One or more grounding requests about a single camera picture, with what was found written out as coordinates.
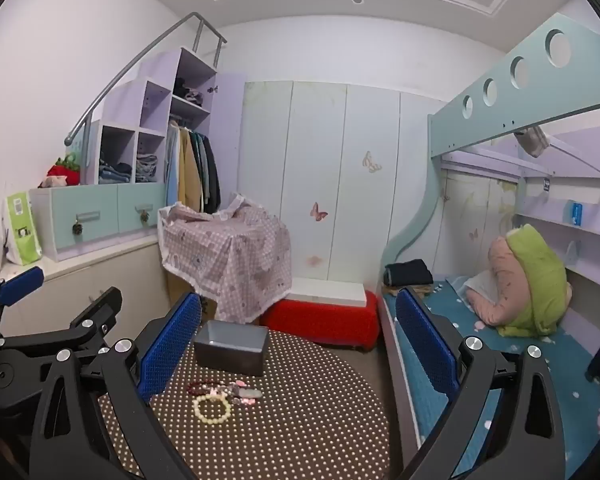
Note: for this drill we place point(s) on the grey oval hair clip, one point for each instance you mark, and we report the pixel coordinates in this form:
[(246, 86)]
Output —
[(252, 391)]

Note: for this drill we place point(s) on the beige butterfly sticker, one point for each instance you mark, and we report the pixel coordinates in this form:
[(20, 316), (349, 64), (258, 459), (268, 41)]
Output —
[(371, 161)]

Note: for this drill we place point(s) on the small blue box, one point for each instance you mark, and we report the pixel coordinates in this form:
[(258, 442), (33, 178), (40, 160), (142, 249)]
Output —
[(575, 212)]

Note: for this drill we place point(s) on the white pillow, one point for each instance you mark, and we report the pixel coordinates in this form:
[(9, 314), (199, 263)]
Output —
[(477, 284)]

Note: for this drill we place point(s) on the dark green hanging jacket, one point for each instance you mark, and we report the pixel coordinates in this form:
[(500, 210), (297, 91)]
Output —
[(200, 170)]

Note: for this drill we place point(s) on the pink butterfly sticker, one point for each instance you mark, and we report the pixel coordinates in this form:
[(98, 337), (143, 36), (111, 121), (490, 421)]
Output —
[(318, 211)]

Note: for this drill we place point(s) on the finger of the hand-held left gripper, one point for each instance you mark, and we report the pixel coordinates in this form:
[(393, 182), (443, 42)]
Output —
[(97, 312), (22, 282)]

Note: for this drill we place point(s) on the blue floral bed sheet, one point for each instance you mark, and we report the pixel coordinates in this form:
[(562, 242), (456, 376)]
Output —
[(555, 385)]

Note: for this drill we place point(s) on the grey metal handrail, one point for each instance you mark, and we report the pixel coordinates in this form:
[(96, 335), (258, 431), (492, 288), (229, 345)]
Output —
[(130, 72)]

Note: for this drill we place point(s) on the pink pillow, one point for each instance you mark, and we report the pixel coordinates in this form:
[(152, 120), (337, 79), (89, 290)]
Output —
[(505, 280)]

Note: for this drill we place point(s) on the folded blue jeans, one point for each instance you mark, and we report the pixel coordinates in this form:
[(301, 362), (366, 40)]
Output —
[(115, 172)]

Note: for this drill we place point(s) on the turquoise drawer unit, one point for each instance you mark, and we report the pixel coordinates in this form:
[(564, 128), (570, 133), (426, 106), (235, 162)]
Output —
[(105, 210)]

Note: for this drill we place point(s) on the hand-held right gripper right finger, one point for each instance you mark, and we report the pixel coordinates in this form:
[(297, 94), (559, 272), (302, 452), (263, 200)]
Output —
[(425, 345)]

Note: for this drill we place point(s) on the grey hanging cloth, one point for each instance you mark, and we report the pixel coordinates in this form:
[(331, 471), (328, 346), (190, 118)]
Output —
[(530, 142)]

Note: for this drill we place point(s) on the pink hair clip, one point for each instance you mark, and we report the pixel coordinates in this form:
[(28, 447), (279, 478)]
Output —
[(249, 402)]

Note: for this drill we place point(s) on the dark clothes on shelf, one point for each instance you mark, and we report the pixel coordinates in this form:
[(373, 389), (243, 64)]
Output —
[(187, 92)]

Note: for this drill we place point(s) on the pink plush toy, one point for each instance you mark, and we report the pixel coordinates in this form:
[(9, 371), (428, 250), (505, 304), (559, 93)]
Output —
[(52, 182)]

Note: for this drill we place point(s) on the purple stair cabinet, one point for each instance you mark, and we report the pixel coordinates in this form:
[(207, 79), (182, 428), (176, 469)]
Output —
[(155, 95)]

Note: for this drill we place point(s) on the pink checked cloth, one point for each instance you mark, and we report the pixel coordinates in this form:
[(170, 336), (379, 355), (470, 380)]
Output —
[(220, 255)]

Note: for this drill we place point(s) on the black hanging jacket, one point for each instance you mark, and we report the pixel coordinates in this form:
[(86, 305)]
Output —
[(212, 175)]

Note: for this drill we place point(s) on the white board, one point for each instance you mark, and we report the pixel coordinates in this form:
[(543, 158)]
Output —
[(325, 290)]

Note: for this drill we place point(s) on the turquoise bunk bed frame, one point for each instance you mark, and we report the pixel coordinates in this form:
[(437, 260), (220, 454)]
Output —
[(530, 77)]

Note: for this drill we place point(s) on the white wardrobe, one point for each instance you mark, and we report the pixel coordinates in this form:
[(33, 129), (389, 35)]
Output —
[(370, 120)]

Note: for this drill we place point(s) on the yellow hanging coat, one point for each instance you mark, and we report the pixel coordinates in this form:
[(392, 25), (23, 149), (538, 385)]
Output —
[(187, 175)]

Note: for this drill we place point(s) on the white low cabinet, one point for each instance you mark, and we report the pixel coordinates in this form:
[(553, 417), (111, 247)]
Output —
[(80, 275)]

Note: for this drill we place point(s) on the brown polka dot tablecloth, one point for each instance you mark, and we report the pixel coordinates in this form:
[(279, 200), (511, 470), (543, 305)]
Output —
[(305, 410)]

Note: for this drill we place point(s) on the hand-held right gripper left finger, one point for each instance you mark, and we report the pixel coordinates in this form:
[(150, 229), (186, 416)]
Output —
[(172, 345)]

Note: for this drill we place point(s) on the light blue hanging shirt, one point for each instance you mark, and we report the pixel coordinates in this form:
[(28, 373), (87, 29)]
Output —
[(171, 170)]

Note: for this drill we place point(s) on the red ottoman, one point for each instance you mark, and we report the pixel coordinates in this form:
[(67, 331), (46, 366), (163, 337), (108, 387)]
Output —
[(320, 322)]

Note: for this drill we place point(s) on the green and white bag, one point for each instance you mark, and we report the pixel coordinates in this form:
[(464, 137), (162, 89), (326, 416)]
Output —
[(22, 230)]

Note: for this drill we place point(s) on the folded light jeans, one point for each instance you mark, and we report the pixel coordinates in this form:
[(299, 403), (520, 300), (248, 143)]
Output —
[(146, 167)]

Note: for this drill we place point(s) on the dark brown storage box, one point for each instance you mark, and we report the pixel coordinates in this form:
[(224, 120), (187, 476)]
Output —
[(230, 355)]

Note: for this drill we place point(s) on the black folded clothes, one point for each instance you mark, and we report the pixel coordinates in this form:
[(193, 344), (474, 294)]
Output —
[(407, 272)]

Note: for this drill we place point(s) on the red strawberry plush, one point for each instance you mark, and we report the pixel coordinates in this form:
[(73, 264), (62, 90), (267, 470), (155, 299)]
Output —
[(67, 170)]

